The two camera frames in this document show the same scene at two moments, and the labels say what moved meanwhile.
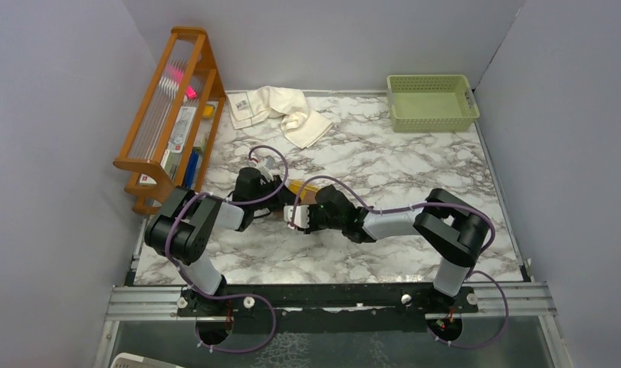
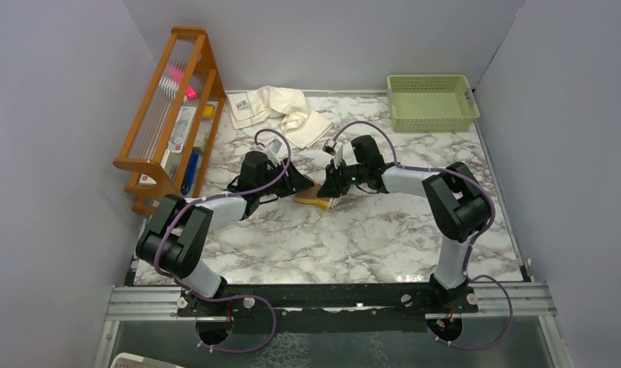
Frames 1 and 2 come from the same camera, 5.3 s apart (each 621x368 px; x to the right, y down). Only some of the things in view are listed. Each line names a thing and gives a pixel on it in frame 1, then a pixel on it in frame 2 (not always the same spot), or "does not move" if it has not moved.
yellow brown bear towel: x=309 y=192 does not move
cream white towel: x=302 y=126 does not move
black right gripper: x=312 y=228 → x=333 y=186
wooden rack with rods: x=176 y=123 does not move
